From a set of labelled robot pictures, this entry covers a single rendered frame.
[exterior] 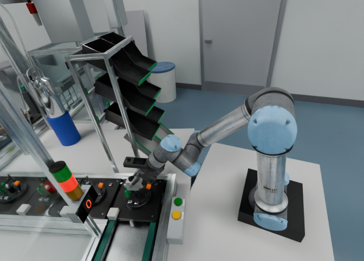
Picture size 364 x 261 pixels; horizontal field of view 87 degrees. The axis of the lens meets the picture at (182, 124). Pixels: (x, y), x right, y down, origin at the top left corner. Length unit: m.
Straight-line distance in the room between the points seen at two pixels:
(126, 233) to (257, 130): 0.81
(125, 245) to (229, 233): 0.49
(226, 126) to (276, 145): 0.25
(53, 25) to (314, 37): 3.37
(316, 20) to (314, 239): 3.09
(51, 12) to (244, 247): 2.04
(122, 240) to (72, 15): 1.62
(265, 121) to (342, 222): 1.98
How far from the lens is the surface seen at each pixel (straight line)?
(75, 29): 1.94
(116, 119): 1.09
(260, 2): 3.63
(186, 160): 0.78
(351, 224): 2.45
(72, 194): 0.82
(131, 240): 1.07
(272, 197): 0.77
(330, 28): 3.77
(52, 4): 2.00
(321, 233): 1.22
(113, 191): 1.19
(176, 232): 0.99
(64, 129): 1.79
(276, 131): 0.54
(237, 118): 0.72
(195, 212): 1.14
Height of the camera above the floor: 1.85
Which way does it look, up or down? 35 degrees down
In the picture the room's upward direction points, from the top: 6 degrees counter-clockwise
